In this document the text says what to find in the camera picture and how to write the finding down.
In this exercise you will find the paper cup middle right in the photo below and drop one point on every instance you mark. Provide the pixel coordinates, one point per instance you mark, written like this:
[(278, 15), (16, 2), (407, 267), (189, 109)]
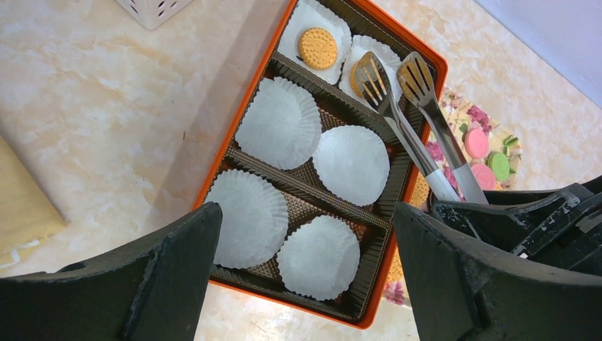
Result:
[(352, 162)]

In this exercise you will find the paper cup back right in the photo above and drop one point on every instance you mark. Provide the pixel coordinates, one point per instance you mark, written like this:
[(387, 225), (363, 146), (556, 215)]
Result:
[(391, 63)]

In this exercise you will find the pink cookie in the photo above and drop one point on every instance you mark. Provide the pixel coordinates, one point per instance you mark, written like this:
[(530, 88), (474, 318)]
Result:
[(484, 176), (476, 143)]

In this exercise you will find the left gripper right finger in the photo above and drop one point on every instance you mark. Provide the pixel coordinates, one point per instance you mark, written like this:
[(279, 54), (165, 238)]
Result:
[(464, 289)]

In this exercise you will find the green cookie back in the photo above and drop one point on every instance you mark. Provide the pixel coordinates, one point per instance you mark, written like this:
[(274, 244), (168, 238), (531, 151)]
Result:
[(499, 164)]

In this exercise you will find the yellow folded cloth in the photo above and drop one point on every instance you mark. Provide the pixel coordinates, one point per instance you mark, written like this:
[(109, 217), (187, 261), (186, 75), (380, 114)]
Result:
[(28, 218)]

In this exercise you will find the orange cookie box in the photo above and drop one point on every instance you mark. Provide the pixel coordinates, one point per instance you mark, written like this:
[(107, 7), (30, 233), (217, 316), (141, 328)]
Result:
[(309, 173)]

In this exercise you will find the paper cup middle left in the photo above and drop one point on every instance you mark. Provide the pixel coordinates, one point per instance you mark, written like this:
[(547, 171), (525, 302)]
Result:
[(282, 124)]

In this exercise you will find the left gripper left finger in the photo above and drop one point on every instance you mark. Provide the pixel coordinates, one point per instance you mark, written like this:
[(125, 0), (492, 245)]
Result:
[(152, 288)]

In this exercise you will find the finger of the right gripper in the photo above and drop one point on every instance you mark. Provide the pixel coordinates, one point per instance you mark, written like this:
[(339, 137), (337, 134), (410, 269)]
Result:
[(481, 223), (562, 227)]

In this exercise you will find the paper cup front right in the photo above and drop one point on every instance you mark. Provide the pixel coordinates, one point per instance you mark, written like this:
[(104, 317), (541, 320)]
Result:
[(320, 259)]

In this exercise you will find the pink cookie back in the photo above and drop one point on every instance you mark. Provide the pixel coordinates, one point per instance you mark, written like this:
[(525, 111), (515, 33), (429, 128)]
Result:
[(476, 143)]

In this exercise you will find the yellow cookie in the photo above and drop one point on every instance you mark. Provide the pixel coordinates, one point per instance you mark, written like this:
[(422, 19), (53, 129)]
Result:
[(395, 273), (420, 193), (352, 81), (317, 48)]

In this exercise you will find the white plastic basket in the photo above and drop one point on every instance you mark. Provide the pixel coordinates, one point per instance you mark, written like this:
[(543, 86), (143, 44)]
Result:
[(152, 13)]

